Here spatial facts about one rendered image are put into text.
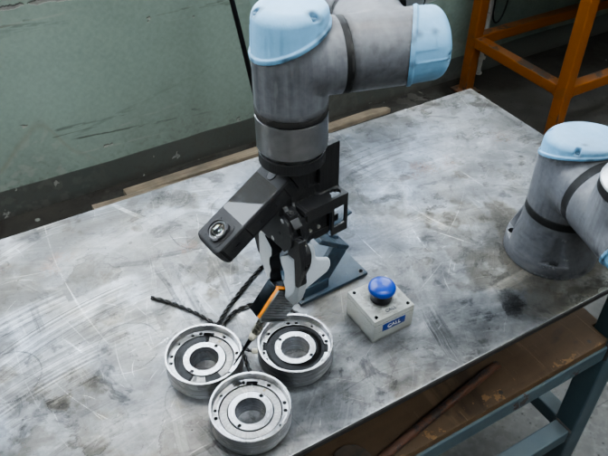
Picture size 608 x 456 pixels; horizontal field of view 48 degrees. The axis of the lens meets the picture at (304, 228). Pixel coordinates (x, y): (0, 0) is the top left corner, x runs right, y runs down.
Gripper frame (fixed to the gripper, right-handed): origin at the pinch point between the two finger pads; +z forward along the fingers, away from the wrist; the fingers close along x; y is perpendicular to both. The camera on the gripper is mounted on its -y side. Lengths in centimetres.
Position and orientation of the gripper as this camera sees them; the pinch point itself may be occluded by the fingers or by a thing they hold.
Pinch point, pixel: (280, 290)
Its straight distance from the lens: 84.0
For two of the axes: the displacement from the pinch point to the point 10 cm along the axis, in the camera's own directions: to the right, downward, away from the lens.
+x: -6.1, -5.0, 6.1
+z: 0.1, 7.7, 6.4
